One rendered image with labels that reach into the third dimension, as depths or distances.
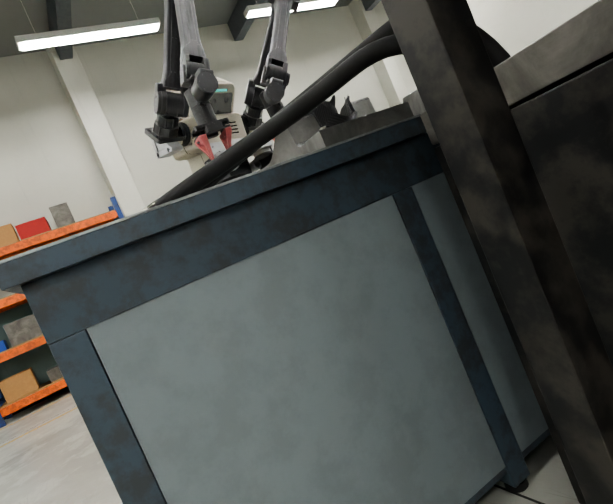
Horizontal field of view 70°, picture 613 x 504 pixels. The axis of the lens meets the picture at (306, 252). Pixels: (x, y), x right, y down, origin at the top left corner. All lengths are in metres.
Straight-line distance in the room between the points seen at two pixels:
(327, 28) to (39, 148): 5.41
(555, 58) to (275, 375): 0.61
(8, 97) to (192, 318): 6.62
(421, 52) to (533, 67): 0.20
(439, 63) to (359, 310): 0.46
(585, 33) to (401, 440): 0.69
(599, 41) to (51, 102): 6.88
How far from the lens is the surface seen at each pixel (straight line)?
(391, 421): 0.88
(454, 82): 0.53
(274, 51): 1.55
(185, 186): 0.81
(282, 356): 0.76
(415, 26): 0.56
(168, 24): 1.63
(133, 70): 7.51
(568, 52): 0.68
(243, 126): 1.87
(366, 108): 1.22
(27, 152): 6.93
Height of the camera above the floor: 0.68
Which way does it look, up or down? 3 degrees down
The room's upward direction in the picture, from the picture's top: 23 degrees counter-clockwise
